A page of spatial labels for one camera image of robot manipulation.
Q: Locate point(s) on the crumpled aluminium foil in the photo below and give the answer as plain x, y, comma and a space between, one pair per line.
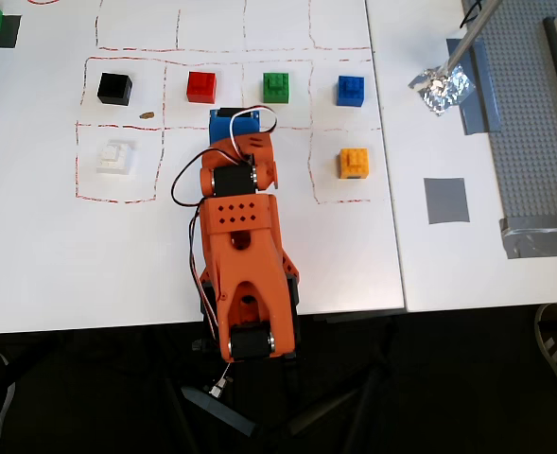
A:
441, 92

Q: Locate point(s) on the yellow lego block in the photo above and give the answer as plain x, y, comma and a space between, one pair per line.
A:
353, 164

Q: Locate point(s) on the metal pole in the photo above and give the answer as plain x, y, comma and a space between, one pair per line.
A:
472, 33

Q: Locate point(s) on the silver duct tape strip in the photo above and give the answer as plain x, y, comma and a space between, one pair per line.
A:
538, 239

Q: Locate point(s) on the white lego block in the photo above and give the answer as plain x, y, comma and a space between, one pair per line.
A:
115, 158

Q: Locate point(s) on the black lego block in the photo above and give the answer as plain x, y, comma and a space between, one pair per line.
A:
114, 89

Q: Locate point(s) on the grey square marker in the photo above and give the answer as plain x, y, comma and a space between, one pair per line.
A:
447, 201

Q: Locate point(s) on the grey lego baseplate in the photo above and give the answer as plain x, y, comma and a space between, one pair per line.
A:
528, 142

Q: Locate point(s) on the dark grey floor leg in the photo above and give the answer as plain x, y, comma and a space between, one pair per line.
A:
221, 411
335, 402

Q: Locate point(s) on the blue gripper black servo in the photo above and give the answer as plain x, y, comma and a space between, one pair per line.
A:
222, 129

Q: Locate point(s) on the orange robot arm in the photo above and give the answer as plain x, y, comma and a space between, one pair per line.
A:
240, 265

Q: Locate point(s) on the red lego block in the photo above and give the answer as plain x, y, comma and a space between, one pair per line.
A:
202, 87

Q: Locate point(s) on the small brown crumb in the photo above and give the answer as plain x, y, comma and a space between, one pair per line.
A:
146, 115

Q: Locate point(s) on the blue lego block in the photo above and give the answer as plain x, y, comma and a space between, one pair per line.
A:
351, 91

